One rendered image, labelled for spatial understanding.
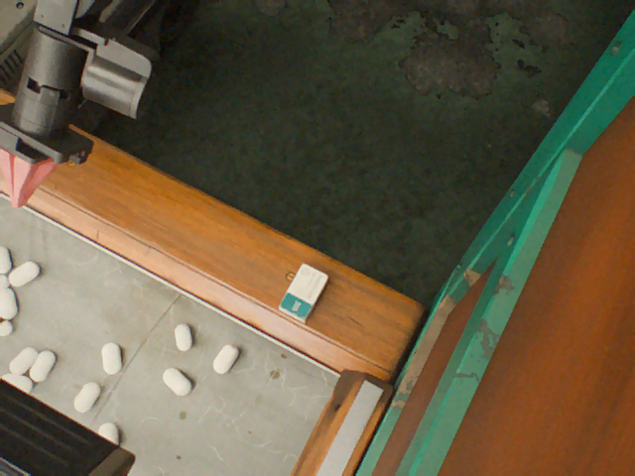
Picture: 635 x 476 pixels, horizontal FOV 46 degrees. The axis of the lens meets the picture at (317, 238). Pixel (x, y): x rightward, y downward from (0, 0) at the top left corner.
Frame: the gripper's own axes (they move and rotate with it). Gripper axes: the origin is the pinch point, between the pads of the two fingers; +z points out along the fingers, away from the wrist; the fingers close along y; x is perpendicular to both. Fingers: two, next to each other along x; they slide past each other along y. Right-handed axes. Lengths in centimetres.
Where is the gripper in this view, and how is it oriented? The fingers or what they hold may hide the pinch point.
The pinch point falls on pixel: (19, 199)
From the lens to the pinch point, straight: 89.3
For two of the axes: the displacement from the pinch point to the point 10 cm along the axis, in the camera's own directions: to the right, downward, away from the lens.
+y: 8.7, 4.7, -1.3
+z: -3.9, 8.3, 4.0
